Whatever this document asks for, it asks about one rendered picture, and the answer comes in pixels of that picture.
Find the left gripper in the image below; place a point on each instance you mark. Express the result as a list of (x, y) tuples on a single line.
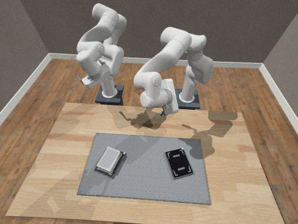
[(173, 107)]

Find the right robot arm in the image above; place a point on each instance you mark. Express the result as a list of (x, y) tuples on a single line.
[(110, 27)]

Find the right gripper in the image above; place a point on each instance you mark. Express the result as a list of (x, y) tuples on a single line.
[(92, 83)]

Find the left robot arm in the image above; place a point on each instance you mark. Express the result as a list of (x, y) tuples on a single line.
[(176, 43)]

